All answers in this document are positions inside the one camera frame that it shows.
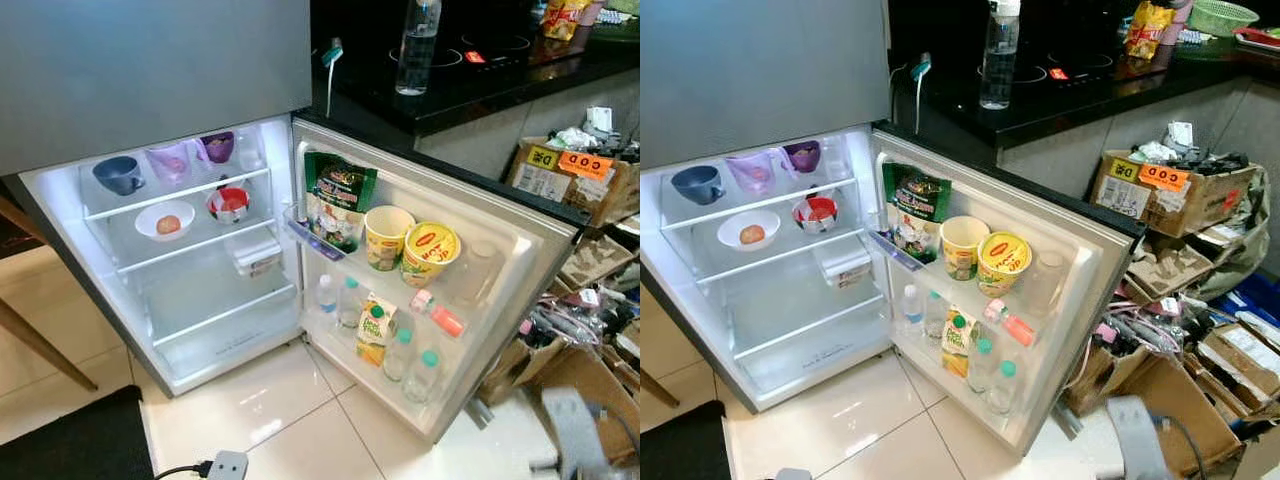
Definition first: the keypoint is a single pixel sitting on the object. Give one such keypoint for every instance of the dark blue cup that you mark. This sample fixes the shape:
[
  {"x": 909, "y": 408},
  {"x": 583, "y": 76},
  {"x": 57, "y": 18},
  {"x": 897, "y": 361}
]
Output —
[
  {"x": 115, "y": 175},
  {"x": 695, "y": 185}
]

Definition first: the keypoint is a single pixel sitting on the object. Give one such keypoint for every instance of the steel bowl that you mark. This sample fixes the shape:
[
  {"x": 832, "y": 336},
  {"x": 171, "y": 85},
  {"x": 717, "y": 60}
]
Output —
[
  {"x": 816, "y": 227},
  {"x": 228, "y": 217}
]

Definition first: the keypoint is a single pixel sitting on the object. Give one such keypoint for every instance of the glass fridge shelf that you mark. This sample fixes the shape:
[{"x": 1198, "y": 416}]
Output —
[
  {"x": 200, "y": 245},
  {"x": 230, "y": 312},
  {"x": 790, "y": 255},
  {"x": 700, "y": 217},
  {"x": 150, "y": 199},
  {"x": 810, "y": 327}
]

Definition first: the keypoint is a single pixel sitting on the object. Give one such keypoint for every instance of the grey fridge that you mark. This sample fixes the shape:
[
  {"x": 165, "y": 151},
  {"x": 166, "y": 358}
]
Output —
[
  {"x": 760, "y": 70},
  {"x": 150, "y": 70}
]

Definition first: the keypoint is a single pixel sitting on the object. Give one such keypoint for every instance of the clear fridge crisper drawer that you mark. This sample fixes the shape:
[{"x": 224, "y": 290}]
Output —
[
  {"x": 815, "y": 360},
  {"x": 230, "y": 345}
]

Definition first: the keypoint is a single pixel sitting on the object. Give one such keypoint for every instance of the cardboard egg tray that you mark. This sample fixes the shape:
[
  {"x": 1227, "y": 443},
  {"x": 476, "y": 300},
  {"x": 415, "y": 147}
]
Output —
[
  {"x": 1160, "y": 272},
  {"x": 595, "y": 262}
]

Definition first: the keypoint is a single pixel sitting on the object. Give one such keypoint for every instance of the white bowl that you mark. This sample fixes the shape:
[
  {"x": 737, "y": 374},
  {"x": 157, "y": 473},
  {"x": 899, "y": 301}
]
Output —
[
  {"x": 732, "y": 228},
  {"x": 150, "y": 218}
]

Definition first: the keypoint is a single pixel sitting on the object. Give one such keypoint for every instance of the cardboard box orange sticker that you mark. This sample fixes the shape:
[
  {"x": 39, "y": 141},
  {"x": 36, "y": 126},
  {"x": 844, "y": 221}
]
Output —
[
  {"x": 545, "y": 185},
  {"x": 1130, "y": 200}
]

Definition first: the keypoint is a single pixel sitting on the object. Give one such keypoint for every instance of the red round fruit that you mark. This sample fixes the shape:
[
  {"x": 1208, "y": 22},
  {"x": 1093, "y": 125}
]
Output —
[
  {"x": 168, "y": 225},
  {"x": 752, "y": 235}
]

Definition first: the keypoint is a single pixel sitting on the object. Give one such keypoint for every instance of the pink transparent measuring jug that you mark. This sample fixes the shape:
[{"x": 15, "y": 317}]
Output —
[
  {"x": 172, "y": 165},
  {"x": 752, "y": 175}
]

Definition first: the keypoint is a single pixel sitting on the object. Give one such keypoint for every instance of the clear plastic cup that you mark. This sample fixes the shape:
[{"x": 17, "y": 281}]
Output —
[
  {"x": 1050, "y": 285},
  {"x": 478, "y": 275}
]

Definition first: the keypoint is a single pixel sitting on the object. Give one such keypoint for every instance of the plain brown cardboard box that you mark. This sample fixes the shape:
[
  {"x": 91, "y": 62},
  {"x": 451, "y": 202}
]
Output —
[
  {"x": 1090, "y": 380},
  {"x": 520, "y": 370}
]

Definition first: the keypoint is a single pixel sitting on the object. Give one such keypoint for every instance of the purple bowl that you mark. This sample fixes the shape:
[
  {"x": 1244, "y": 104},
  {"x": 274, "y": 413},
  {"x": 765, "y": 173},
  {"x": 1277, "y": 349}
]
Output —
[
  {"x": 802, "y": 158},
  {"x": 218, "y": 148}
]

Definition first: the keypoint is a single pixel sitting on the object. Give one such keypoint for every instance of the red food pieces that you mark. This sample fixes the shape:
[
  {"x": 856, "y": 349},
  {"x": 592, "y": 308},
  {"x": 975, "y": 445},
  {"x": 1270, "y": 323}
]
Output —
[
  {"x": 232, "y": 200},
  {"x": 820, "y": 210}
]

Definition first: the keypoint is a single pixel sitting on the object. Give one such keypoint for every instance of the white tray container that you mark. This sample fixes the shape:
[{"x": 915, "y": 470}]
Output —
[
  {"x": 255, "y": 255},
  {"x": 845, "y": 268}
]

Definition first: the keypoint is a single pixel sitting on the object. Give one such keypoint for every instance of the black kitchen counter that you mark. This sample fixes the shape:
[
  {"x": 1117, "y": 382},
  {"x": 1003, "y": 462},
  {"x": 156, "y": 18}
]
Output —
[
  {"x": 1100, "y": 95},
  {"x": 500, "y": 85}
]

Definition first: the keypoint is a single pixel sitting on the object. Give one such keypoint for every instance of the yellow instant noodle cup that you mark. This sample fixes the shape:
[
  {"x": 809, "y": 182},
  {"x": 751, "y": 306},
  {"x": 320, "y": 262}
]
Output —
[
  {"x": 430, "y": 250},
  {"x": 1004, "y": 262}
]

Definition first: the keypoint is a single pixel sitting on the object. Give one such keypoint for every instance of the clear plastic bottle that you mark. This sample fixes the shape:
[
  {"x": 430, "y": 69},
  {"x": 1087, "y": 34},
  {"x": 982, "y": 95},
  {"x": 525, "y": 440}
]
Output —
[
  {"x": 835, "y": 160},
  {"x": 250, "y": 155}
]

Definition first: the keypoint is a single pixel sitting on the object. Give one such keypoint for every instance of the pink orange small bottle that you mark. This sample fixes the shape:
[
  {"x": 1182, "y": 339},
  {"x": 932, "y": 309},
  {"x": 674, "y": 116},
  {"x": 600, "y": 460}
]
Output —
[
  {"x": 445, "y": 320},
  {"x": 1018, "y": 330}
]

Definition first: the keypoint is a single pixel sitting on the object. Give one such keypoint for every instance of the black floor mat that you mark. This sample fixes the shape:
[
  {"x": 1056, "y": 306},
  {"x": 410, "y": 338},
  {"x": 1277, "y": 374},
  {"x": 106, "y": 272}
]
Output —
[
  {"x": 680, "y": 450},
  {"x": 70, "y": 445}
]

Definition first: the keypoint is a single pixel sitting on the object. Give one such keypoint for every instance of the yellow snack bag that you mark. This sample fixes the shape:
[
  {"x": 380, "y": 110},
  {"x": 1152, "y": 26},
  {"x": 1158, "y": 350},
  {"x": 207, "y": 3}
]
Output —
[
  {"x": 1148, "y": 30},
  {"x": 565, "y": 18}
]

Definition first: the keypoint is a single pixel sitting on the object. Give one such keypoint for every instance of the beige instant noodle cup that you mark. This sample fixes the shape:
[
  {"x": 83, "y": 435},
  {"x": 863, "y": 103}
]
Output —
[
  {"x": 388, "y": 240},
  {"x": 963, "y": 250}
]

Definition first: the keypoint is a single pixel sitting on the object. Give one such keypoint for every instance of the green capped clear bottle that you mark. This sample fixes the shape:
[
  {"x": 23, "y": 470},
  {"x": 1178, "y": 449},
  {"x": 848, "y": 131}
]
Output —
[
  {"x": 1002, "y": 392},
  {"x": 398, "y": 358},
  {"x": 980, "y": 368},
  {"x": 423, "y": 380}
]

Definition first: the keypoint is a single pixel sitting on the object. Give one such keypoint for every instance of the green snack bag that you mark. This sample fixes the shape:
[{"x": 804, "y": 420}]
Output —
[
  {"x": 340, "y": 190},
  {"x": 915, "y": 200}
]

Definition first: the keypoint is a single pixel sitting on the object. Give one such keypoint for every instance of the small clear water bottle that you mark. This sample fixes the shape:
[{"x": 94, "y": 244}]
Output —
[
  {"x": 911, "y": 308},
  {"x": 350, "y": 305},
  {"x": 327, "y": 298},
  {"x": 933, "y": 316}
]

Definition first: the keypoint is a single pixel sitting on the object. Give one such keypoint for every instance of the yellow green juice carton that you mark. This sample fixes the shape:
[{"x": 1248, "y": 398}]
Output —
[
  {"x": 958, "y": 345},
  {"x": 375, "y": 335}
]

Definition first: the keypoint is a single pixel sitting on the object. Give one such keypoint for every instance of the tall clear water bottle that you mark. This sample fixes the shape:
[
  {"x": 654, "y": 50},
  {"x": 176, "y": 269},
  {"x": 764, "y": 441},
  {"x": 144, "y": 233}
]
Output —
[
  {"x": 1000, "y": 65},
  {"x": 418, "y": 55}
]

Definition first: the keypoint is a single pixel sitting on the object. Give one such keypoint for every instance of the teal white utensil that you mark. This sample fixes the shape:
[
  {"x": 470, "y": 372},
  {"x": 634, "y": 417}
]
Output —
[
  {"x": 921, "y": 68},
  {"x": 332, "y": 55}
]

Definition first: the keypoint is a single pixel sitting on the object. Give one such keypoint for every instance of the olive cloth bag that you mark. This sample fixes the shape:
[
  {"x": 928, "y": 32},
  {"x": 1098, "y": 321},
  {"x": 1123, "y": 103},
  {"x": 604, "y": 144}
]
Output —
[{"x": 1240, "y": 240}]

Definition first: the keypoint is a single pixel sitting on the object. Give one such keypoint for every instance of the green plastic basket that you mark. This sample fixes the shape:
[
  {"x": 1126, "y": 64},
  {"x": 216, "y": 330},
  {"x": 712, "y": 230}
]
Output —
[{"x": 1220, "y": 18}]

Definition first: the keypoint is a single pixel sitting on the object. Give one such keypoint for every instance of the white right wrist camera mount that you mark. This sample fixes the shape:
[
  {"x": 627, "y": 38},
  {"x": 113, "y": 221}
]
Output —
[
  {"x": 1138, "y": 435},
  {"x": 578, "y": 430}
]

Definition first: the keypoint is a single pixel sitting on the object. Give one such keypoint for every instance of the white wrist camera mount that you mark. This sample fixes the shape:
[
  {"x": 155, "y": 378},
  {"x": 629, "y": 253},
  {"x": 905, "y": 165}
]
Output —
[
  {"x": 578, "y": 430},
  {"x": 1138, "y": 435},
  {"x": 228, "y": 466},
  {"x": 793, "y": 474}
]

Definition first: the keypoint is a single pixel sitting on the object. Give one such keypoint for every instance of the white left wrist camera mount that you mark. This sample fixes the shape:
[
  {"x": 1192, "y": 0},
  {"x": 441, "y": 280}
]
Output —
[
  {"x": 793, "y": 474},
  {"x": 228, "y": 466}
]

